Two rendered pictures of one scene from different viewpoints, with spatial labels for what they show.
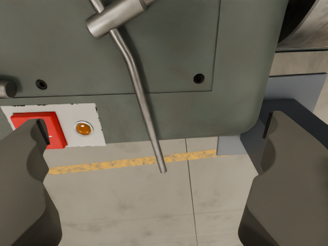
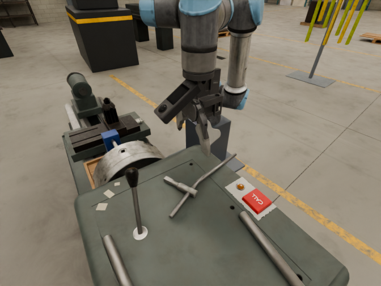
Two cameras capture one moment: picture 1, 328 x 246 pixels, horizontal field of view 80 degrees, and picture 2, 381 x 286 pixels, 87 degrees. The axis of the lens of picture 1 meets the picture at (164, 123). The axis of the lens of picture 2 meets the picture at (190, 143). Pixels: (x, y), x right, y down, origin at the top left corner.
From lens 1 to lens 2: 0.48 m
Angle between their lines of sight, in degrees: 41
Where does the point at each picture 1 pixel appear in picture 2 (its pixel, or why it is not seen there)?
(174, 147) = (285, 207)
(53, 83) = (227, 203)
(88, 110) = (229, 188)
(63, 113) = (239, 196)
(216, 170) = (270, 166)
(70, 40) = (206, 202)
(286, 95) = not seen: hidden behind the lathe
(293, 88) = not seen: hidden behind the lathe
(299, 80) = not seen: hidden behind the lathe
